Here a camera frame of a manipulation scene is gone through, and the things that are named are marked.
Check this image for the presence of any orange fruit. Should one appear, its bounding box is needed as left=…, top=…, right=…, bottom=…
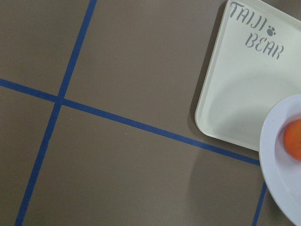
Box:
left=283, top=119, right=301, bottom=161

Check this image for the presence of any cream bear print tray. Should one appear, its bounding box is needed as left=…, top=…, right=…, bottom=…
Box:
left=195, top=0, right=301, bottom=151

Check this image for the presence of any white round plate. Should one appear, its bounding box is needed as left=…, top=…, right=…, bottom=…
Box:
left=259, top=94, right=301, bottom=226

